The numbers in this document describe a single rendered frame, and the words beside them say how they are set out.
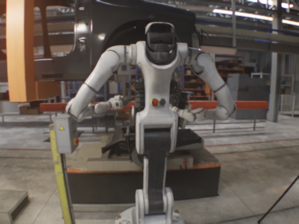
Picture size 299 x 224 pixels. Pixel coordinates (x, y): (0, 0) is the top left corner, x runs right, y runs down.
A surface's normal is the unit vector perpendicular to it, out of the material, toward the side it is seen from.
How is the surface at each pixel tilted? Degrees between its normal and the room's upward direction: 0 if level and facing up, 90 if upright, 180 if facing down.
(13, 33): 90
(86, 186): 90
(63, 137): 90
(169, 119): 86
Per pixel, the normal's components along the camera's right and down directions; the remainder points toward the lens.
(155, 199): 0.11, -0.47
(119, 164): 0.10, 0.16
